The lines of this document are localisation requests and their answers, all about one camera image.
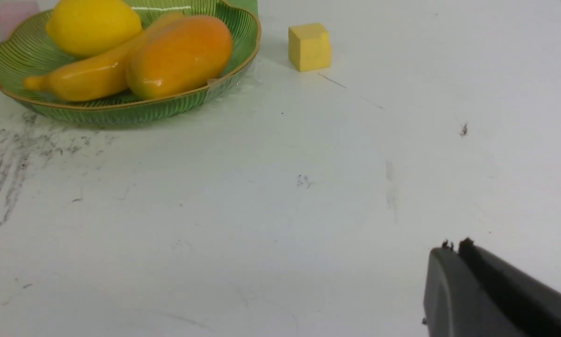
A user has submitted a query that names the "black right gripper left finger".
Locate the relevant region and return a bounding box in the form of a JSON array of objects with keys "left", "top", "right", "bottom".
[{"left": 422, "top": 241, "right": 529, "bottom": 337}]

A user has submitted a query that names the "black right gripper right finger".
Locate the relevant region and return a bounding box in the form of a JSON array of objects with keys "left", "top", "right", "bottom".
[{"left": 458, "top": 238, "right": 561, "bottom": 337}]

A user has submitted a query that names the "orange yellow plastic mango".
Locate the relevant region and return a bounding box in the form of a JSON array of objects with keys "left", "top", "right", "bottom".
[{"left": 126, "top": 15, "right": 233, "bottom": 100}]

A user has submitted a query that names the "yellow plastic banana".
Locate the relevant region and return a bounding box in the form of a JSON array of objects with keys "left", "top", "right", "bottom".
[{"left": 23, "top": 11, "right": 185, "bottom": 103}]

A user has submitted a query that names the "yellow plastic lemon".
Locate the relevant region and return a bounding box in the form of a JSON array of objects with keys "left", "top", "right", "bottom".
[{"left": 45, "top": 0, "right": 143, "bottom": 58}]

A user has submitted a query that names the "yellow foam cube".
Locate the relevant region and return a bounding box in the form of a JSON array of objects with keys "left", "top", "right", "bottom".
[{"left": 288, "top": 22, "right": 332, "bottom": 72}]

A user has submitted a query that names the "green foam cube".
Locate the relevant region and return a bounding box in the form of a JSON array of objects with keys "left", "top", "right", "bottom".
[{"left": 227, "top": 0, "right": 259, "bottom": 17}]

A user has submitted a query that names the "green glass leaf plate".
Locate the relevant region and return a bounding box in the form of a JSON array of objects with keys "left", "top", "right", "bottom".
[{"left": 0, "top": 0, "right": 262, "bottom": 125}]

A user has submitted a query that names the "pink foam cube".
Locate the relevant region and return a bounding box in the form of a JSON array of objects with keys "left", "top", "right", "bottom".
[{"left": 0, "top": 0, "right": 39, "bottom": 35}]

